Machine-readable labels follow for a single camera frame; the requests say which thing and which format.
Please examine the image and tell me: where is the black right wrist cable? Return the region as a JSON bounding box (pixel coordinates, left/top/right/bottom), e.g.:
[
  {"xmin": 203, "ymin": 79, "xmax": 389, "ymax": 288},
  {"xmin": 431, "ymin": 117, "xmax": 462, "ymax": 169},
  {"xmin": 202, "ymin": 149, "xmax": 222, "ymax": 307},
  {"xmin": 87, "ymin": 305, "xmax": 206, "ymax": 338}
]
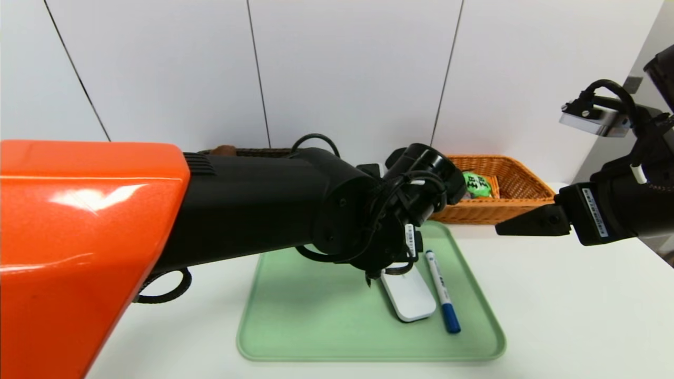
[{"xmin": 579, "ymin": 79, "xmax": 640, "ymax": 125}]

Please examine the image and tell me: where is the white rectangular case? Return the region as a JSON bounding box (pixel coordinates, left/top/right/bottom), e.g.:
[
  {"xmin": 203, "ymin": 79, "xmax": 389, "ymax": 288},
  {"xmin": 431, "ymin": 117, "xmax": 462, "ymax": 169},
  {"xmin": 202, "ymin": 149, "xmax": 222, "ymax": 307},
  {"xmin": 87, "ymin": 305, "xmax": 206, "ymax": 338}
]
[{"xmin": 380, "ymin": 265, "xmax": 437, "ymax": 323}]

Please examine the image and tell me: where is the dark brown wicker basket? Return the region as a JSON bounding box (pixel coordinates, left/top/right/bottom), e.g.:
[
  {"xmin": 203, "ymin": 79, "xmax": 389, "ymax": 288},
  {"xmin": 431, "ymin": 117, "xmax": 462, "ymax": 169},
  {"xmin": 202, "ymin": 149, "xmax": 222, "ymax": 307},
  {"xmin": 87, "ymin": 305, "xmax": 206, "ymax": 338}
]
[{"xmin": 197, "ymin": 147, "xmax": 295, "ymax": 158}]

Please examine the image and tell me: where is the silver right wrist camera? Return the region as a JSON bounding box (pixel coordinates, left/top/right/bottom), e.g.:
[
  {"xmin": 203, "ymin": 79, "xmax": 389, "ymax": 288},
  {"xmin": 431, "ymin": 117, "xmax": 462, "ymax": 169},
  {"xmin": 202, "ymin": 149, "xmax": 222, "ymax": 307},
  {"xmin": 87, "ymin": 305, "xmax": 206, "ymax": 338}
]
[{"xmin": 559, "ymin": 100, "xmax": 632, "ymax": 138}]

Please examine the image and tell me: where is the blue and white marker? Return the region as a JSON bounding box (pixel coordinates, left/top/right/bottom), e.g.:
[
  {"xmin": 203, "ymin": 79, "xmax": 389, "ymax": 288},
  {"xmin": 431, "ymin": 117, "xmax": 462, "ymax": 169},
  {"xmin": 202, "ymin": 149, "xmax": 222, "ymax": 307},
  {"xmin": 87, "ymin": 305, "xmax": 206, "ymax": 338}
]
[{"xmin": 424, "ymin": 250, "xmax": 461, "ymax": 334}]

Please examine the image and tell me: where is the orange snack bag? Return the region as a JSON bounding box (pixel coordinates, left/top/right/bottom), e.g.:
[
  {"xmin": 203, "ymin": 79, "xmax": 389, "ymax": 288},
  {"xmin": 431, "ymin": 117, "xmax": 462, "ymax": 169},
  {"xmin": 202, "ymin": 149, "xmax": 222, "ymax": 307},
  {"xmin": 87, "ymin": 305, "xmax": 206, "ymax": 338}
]
[{"xmin": 462, "ymin": 171, "xmax": 499, "ymax": 200}]

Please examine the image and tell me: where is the orange wicker basket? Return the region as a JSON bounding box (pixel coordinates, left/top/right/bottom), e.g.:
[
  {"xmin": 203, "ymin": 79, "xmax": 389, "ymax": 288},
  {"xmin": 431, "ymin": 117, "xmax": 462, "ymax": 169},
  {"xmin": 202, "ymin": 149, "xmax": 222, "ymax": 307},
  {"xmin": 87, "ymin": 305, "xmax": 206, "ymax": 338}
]
[{"xmin": 429, "ymin": 154, "xmax": 558, "ymax": 226}]

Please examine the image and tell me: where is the braided left arm cable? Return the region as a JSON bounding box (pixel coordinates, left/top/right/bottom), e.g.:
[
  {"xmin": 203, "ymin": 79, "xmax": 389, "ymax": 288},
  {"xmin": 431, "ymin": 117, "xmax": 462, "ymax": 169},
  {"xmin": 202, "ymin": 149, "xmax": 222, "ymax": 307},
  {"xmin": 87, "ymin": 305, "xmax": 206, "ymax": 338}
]
[{"xmin": 134, "ymin": 267, "xmax": 193, "ymax": 304}]

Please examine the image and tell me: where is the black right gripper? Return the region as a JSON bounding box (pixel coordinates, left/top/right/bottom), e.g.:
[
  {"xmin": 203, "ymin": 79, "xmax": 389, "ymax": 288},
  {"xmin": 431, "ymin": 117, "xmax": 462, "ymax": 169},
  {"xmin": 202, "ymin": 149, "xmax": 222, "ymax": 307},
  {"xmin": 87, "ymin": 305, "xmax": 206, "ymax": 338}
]
[{"xmin": 495, "ymin": 159, "xmax": 674, "ymax": 247}]

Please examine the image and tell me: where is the green plastic tray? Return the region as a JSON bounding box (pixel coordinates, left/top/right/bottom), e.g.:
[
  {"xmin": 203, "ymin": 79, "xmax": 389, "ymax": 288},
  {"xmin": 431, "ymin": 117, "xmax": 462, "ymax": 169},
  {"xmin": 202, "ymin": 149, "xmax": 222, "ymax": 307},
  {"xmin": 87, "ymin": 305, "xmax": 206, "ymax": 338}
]
[{"xmin": 236, "ymin": 220, "xmax": 507, "ymax": 362}]

